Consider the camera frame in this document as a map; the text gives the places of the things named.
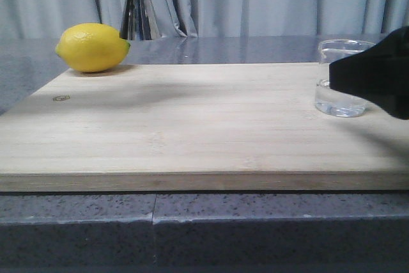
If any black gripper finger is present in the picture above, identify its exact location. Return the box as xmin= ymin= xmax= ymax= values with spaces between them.
xmin=328 ymin=26 xmax=408 ymax=120

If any clear glass beaker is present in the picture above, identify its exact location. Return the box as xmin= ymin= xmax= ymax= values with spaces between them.
xmin=314 ymin=39 xmax=374 ymax=118

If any steel double jigger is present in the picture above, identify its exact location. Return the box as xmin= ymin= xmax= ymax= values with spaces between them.
xmin=120 ymin=0 xmax=160 ymax=41

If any yellow lemon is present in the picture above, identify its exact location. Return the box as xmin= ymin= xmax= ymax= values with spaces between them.
xmin=55 ymin=23 xmax=130 ymax=73

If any grey curtain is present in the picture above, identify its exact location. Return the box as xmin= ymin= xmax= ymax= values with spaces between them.
xmin=1 ymin=0 xmax=408 ymax=39

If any light wooden cutting board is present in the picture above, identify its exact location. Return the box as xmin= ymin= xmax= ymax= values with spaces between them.
xmin=1 ymin=63 xmax=408 ymax=192

